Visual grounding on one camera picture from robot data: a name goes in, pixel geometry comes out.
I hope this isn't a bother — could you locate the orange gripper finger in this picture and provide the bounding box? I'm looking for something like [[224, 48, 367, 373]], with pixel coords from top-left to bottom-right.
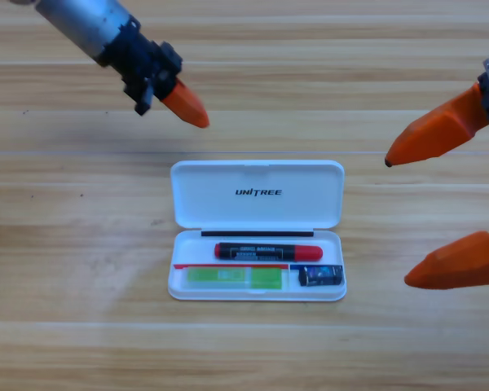
[[403, 228, 489, 292]]

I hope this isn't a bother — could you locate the dark blue eraser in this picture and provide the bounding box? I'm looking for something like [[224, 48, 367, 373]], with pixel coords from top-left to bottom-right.
[[297, 264, 345, 288]]

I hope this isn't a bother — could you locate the red and black marker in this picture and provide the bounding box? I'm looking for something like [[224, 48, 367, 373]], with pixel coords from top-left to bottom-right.
[[214, 241, 324, 262]]

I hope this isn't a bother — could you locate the green highlighter pen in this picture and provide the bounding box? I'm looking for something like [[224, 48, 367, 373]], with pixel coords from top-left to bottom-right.
[[185, 266, 285, 292]]

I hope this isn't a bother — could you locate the white Unitree pencil case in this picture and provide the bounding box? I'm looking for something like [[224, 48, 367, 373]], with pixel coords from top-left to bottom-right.
[[167, 160, 348, 303]]

